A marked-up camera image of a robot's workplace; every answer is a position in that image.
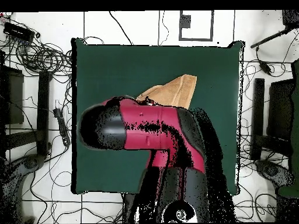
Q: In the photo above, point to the tan terry towel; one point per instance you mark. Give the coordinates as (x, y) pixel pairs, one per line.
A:
(177, 91)

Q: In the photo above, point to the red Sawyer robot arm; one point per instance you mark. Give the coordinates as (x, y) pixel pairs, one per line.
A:
(149, 121)

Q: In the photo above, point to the dark green table cloth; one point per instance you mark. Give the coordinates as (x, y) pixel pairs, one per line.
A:
(116, 70)

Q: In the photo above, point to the black power strip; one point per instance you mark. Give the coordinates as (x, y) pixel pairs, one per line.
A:
(62, 126)

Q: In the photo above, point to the black upright bar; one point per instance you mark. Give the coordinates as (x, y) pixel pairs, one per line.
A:
(258, 116)
(43, 112)

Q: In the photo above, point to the dark grey square plate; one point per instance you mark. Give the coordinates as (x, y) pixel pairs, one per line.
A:
(185, 21)

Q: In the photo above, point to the dark stand base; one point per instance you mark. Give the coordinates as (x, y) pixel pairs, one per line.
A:
(271, 170)
(30, 162)

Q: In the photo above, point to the black power adapter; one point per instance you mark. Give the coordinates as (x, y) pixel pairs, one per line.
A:
(265, 67)

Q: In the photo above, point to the dark box panel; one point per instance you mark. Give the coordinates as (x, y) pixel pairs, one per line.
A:
(280, 109)
(14, 98)

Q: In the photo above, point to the black tripod boom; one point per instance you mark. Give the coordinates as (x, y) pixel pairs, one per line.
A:
(268, 38)

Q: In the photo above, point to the grey square frame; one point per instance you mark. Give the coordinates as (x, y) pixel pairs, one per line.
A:
(196, 39)

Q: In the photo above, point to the black network switch box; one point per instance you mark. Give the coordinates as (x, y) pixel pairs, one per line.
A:
(17, 31)

